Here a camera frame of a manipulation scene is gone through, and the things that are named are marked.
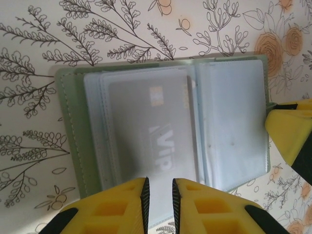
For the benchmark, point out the pale green card holder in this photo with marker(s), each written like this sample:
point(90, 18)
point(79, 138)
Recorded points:
point(70, 122)

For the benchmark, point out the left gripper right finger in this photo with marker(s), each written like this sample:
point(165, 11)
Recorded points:
point(207, 212)

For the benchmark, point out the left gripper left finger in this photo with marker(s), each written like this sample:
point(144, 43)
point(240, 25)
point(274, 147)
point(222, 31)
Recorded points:
point(117, 209)

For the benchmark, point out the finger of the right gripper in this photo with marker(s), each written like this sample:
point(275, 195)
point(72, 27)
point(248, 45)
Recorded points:
point(303, 104)
point(290, 131)

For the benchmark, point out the grey VIP credit card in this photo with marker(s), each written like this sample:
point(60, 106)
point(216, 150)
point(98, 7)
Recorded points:
point(146, 122)

